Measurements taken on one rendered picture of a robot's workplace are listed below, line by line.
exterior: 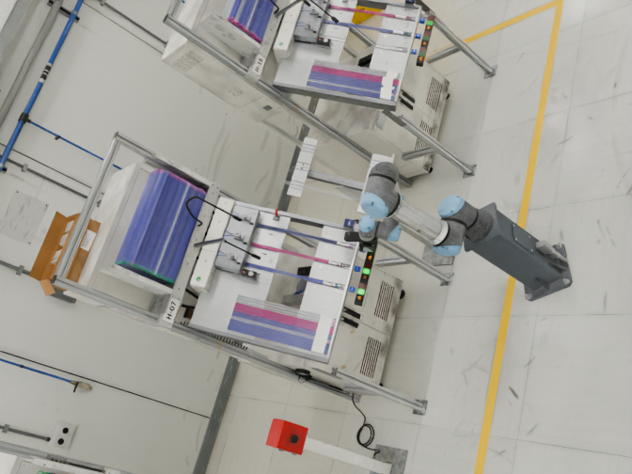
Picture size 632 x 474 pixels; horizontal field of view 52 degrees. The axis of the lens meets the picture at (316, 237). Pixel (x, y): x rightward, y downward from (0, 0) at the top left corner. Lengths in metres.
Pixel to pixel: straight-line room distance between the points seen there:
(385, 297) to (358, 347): 0.36
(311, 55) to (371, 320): 1.56
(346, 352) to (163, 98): 2.50
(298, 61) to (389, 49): 0.53
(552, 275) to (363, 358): 1.14
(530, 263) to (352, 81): 1.42
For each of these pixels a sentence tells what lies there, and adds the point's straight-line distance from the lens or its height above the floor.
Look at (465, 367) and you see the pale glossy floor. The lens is 3.54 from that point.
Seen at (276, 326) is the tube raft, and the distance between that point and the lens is 3.21.
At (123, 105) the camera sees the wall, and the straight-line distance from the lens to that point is 4.98.
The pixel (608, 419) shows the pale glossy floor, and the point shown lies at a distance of 3.07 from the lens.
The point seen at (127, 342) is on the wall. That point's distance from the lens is 4.76.
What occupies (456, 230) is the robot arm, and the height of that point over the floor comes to 0.74.
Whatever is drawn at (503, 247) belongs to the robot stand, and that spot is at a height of 0.44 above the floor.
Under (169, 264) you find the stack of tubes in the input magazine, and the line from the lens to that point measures 3.22.
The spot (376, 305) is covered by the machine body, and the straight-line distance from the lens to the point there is 3.81.
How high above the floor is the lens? 2.66
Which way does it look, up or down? 32 degrees down
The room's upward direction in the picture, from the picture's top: 61 degrees counter-clockwise
